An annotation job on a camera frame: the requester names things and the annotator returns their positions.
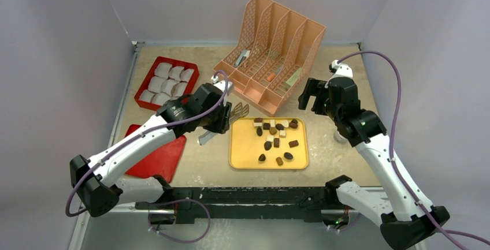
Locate red box lid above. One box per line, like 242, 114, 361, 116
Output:
126, 136, 187, 182

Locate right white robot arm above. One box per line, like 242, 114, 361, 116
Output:
298, 77, 450, 249

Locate orange file organizer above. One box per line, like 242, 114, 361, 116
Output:
213, 0, 326, 116

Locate yellow tray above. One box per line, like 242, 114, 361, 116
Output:
229, 117, 309, 170

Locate dark heart chocolate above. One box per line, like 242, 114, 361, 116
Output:
263, 141, 272, 151

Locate brown bar chocolate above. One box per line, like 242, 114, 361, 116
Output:
288, 140, 299, 148

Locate small clear cup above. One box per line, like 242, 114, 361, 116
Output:
333, 132, 348, 144

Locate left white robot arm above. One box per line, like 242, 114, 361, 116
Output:
65, 81, 233, 217

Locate metal tongs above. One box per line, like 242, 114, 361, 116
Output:
197, 102, 250, 146

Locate black base frame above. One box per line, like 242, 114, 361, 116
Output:
135, 186, 351, 228

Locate milk ribbed chocolate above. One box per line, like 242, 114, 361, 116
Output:
276, 157, 284, 166

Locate red chocolate box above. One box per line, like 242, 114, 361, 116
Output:
134, 57, 199, 111

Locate dark oval chocolate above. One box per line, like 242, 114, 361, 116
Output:
258, 154, 266, 163
283, 152, 294, 161

